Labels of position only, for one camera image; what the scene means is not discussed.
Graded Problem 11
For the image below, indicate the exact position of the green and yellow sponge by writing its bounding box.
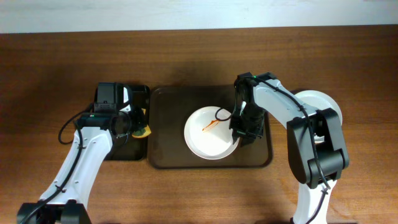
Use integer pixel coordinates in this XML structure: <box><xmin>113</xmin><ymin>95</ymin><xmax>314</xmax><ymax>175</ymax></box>
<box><xmin>130</xmin><ymin>107</ymin><xmax>151</xmax><ymax>139</ymax></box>

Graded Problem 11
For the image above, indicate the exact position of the white plate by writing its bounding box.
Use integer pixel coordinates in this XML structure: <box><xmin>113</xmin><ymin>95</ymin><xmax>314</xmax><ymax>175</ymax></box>
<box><xmin>183</xmin><ymin>106</ymin><xmax>239</xmax><ymax>160</ymax></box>

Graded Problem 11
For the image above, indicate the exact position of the pale green plate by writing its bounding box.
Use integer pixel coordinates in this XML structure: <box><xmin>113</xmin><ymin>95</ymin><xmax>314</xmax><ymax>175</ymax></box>
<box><xmin>295</xmin><ymin>90</ymin><xmax>343</xmax><ymax>144</ymax></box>

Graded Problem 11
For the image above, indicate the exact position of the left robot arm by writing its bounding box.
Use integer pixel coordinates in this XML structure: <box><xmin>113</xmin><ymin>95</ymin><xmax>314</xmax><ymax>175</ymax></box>
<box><xmin>17</xmin><ymin>83</ymin><xmax>150</xmax><ymax>223</ymax></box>

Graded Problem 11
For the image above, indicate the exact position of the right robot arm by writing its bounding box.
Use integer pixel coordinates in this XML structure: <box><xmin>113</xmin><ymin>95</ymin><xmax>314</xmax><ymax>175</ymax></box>
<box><xmin>229</xmin><ymin>72</ymin><xmax>349</xmax><ymax>223</ymax></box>

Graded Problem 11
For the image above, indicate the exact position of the black rectangular tray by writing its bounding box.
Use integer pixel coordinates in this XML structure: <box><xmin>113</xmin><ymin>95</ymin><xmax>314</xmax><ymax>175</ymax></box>
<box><xmin>93</xmin><ymin>83</ymin><xmax>150</xmax><ymax>161</ymax></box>

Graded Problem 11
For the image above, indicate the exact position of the brown plastic serving tray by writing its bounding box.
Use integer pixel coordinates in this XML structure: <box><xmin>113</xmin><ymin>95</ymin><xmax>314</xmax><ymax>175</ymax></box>
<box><xmin>147</xmin><ymin>85</ymin><xmax>273</xmax><ymax>169</ymax></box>

